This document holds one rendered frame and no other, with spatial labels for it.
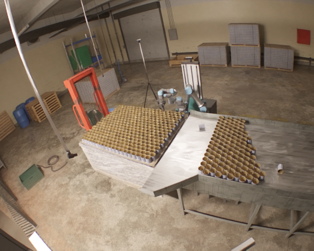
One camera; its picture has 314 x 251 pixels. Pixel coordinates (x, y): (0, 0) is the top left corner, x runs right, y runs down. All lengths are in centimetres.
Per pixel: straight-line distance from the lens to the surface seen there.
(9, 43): 966
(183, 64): 324
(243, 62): 892
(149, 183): 194
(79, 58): 1080
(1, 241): 85
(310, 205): 214
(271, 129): 263
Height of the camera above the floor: 257
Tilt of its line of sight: 33 degrees down
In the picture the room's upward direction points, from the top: 13 degrees counter-clockwise
